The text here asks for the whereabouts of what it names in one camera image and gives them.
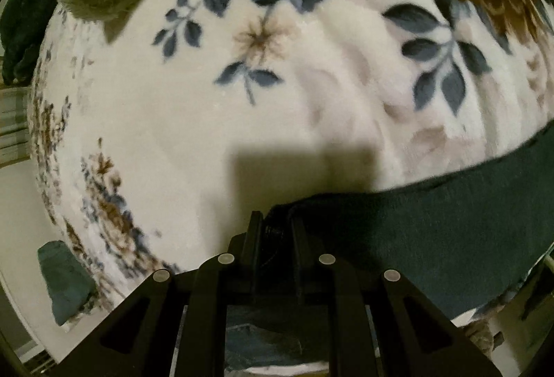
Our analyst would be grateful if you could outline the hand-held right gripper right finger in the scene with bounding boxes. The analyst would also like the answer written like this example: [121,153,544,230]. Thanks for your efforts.
[290,215,498,377]

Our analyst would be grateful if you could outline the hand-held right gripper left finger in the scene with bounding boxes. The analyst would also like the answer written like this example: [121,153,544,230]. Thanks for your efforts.
[51,211,264,377]

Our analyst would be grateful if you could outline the dark teal pants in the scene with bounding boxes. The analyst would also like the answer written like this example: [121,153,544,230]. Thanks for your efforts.
[266,130,554,319]

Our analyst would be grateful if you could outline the bed with floral sheet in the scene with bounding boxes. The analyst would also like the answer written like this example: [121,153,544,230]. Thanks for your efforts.
[26,0,554,373]

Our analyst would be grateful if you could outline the folded blue jeans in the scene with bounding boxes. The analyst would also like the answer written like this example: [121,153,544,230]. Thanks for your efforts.
[37,241,98,328]

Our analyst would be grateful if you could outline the grey-green striped curtain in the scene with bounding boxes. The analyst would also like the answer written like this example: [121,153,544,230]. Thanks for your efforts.
[0,85,33,168]

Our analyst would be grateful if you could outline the dark green plush blanket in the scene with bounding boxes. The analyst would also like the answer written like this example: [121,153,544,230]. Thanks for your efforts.
[0,0,59,86]

